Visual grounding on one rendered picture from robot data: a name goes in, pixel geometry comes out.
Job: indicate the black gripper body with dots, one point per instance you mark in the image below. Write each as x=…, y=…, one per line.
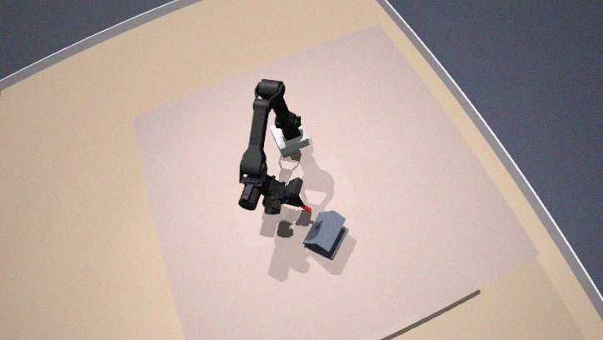
x=291, y=190

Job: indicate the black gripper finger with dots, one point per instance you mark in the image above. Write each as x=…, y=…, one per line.
x=296, y=200
x=283, y=201

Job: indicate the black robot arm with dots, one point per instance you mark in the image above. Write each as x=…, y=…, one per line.
x=253, y=162

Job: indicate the dark red cylindrical peg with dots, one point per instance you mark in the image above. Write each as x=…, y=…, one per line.
x=305, y=207

